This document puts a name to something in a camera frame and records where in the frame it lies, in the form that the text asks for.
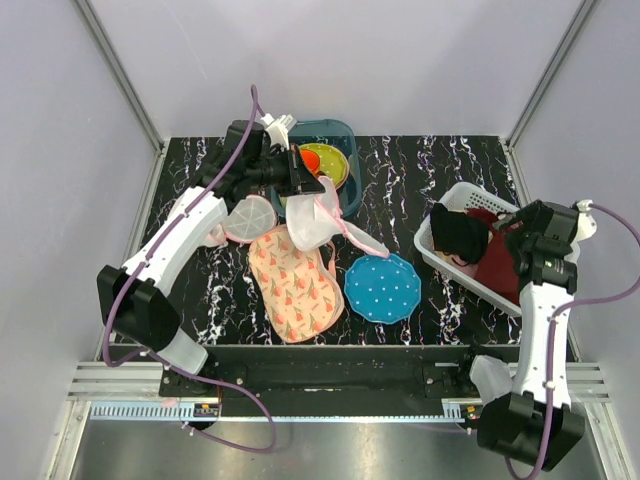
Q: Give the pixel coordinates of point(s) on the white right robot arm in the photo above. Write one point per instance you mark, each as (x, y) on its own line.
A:
(526, 415)

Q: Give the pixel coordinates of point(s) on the yellow dotted plate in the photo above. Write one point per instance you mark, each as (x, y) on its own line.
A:
(333, 163)

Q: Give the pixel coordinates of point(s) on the floral pink laundry bag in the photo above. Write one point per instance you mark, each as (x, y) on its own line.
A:
(301, 295)

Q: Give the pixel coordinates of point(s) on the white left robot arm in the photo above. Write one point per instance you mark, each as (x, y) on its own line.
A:
(134, 297)

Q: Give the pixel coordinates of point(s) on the orange cup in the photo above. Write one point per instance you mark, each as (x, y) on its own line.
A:
(311, 160)

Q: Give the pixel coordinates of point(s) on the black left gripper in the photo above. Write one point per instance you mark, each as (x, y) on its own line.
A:
(299, 180)

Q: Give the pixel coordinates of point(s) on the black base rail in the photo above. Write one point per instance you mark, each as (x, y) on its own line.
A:
(346, 381)

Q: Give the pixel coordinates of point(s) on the black bra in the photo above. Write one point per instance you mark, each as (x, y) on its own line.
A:
(454, 232)

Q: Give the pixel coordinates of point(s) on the white plastic basket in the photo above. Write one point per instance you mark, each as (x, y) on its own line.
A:
(461, 197)

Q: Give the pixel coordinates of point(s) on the blue dotted plate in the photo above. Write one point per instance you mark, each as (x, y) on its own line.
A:
(382, 290)

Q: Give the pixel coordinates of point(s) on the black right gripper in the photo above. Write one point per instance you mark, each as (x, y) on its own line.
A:
(528, 216)

